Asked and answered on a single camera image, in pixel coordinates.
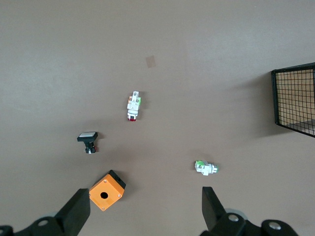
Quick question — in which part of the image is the orange button enclosure box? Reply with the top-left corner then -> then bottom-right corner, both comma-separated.
88,169 -> 126,212

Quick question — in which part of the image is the green cap push button switch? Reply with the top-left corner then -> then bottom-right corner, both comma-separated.
194,160 -> 220,177

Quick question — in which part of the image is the red cap push button switch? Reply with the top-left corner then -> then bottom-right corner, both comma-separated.
126,90 -> 142,122

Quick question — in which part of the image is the black wire basket wooden shelf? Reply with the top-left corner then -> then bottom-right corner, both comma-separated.
271,61 -> 315,138

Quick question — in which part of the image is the black square push button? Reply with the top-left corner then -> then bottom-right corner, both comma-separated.
77,132 -> 98,155

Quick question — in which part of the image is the brown tape patch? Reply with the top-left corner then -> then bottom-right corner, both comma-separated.
145,55 -> 157,68

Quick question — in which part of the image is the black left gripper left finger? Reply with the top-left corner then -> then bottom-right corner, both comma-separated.
0,188 -> 91,236

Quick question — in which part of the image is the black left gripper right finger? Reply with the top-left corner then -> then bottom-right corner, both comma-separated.
201,186 -> 299,236

